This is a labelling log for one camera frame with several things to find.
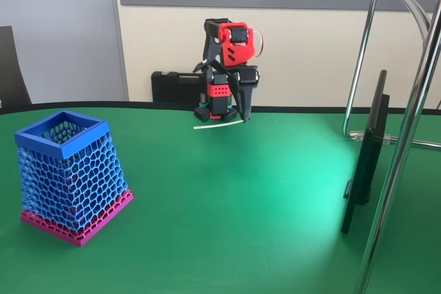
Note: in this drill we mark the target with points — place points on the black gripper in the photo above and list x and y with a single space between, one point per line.
245 91

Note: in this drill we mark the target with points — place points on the thin white stick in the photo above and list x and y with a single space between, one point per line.
217 125

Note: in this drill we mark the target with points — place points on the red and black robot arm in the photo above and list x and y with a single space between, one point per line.
237 51

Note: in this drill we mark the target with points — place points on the black arm base with clamps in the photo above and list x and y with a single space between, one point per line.
200 113

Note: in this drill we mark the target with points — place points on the blue and pink lattice basket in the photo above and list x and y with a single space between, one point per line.
69 184

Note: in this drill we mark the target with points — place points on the black plastic tool case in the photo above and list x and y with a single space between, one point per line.
172 87

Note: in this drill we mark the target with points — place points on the clear plastic clip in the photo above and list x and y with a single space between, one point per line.
358 135

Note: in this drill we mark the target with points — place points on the green table cloth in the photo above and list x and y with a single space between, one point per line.
220 221

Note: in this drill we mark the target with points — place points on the black monitor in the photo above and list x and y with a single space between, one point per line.
365 166

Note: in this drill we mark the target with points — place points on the chrome tube stand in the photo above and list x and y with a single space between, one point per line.
392 197

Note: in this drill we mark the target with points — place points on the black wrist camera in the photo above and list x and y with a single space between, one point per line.
201 66

